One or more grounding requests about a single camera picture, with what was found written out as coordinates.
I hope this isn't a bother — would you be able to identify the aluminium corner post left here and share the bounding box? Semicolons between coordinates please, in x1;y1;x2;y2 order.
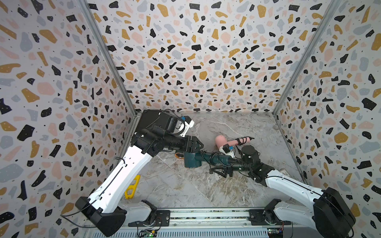
77;0;137;117

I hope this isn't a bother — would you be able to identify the dark green hair dryer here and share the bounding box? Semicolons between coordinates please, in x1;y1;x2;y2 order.
175;152;184;160
184;151;248;171

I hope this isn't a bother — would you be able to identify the aluminium corner post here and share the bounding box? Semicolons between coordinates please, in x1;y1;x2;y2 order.
272;0;340;117
77;0;137;117

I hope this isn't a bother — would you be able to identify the black power cord with plug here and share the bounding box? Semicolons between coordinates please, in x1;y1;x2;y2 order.
235;136;255;146

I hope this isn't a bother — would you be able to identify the black flat case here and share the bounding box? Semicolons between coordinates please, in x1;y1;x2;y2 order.
135;110;171;132

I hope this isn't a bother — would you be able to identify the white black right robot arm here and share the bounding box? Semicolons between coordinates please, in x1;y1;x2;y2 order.
202;145;356;238

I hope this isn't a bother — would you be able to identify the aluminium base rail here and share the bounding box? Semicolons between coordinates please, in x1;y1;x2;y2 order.
80;206;337;238

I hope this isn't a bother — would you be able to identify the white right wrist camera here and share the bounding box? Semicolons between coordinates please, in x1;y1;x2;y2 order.
219;144;235;158

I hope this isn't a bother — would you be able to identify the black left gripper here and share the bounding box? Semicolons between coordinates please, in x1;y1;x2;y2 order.
165;134;205;153

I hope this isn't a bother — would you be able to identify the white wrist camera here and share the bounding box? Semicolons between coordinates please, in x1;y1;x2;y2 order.
219;144;235;158
176;116;194;137

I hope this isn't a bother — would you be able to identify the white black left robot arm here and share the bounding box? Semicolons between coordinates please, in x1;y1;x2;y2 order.
75;110;203;237

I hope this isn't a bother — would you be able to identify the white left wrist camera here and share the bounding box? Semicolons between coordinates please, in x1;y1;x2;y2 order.
176;116;194;137

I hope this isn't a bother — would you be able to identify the yellow plastic triangle frame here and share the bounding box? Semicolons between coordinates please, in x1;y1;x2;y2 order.
125;175;140;200

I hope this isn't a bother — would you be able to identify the black cord of green dryer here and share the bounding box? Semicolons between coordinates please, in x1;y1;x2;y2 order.
205;151;239;167

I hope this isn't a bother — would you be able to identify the pink hair dryer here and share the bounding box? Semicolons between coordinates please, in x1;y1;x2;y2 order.
215;135;254;149

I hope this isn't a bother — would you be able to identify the aluminium corner post right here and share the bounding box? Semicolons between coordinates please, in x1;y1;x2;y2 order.
272;0;340;117

